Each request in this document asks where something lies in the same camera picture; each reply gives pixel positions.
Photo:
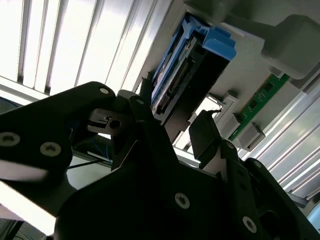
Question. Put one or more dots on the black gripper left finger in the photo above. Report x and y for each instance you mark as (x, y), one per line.
(37, 125)

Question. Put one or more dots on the hard disk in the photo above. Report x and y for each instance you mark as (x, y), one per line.
(217, 45)

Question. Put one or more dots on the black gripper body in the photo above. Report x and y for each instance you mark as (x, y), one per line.
(112, 212)

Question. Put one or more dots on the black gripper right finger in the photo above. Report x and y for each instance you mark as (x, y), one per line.
(207, 140)

